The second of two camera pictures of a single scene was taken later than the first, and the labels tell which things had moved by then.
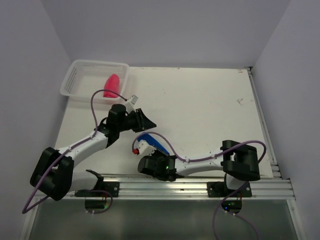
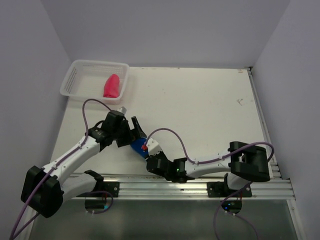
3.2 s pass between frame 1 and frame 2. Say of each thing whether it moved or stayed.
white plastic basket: stayed
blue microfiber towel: moved
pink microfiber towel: stayed
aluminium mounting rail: stayed
